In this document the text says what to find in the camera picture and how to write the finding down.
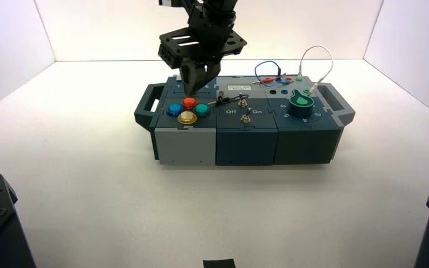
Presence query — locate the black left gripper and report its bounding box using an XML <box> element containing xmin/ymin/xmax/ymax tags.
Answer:
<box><xmin>180</xmin><ymin>6</ymin><xmax>237</xmax><ymax>96</ymax></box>

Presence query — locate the teal round push button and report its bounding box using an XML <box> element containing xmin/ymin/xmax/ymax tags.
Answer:
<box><xmin>193</xmin><ymin>104</ymin><xmax>211</xmax><ymax>118</ymax></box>

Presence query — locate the blue round push button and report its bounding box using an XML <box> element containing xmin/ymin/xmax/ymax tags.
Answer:
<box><xmin>166</xmin><ymin>103</ymin><xmax>183</xmax><ymax>118</ymax></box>

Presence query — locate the yellow round push button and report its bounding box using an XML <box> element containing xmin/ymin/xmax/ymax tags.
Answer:
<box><xmin>177</xmin><ymin>111</ymin><xmax>198</xmax><ymax>126</ymax></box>

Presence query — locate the dark teal modular task box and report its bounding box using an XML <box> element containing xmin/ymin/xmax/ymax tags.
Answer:
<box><xmin>134</xmin><ymin>75</ymin><xmax>356</xmax><ymax>166</ymax></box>

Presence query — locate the green rotary dial knob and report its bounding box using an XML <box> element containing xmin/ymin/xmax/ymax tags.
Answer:
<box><xmin>287</xmin><ymin>89</ymin><xmax>316</xmax><ymax>118</ymax></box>

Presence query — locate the black tape strip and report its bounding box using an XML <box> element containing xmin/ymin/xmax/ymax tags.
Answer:
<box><xmin>203</xmin><ymin>259</ymin><xmax>236</xmax><ymax>268</ymax></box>

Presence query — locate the black plug with short cable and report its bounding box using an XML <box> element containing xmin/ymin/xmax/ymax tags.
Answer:
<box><xmin>207</xmin><ymin>92</ymin><xmax>241</xmax><ymax>107</ymax></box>

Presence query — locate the black wrist camera mount plate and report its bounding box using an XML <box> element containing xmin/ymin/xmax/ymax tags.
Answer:
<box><xmin>158</xmin><ymin>26</ymin><xmax>248</xmax><ymax>70</ymax></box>

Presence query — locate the blue jumper cable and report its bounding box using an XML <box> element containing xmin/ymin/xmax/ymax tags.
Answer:
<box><xmin>254</xmin><ymin>60</ymin><xmax>284</xmax><ymax>88</ymax></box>

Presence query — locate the white jumper cable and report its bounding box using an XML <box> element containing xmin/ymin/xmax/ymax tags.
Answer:
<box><xmin>297</xmin><ymin>45</ymin><xmax>335</xmax><ymax>98</ymax></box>

